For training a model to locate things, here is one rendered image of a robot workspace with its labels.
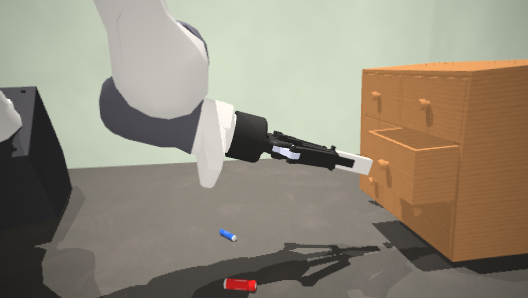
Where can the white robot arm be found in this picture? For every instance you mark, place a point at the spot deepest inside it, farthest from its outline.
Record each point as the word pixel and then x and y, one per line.
pixel 162 72

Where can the blue battery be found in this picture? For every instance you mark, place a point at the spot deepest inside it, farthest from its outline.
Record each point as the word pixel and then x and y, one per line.
pixel 227 235

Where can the wooden chest of drawers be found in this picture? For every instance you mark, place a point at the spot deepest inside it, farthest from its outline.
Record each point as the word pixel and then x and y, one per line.
pixel 490 217

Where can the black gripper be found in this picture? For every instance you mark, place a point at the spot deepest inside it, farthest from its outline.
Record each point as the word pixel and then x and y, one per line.
pixel 251 139

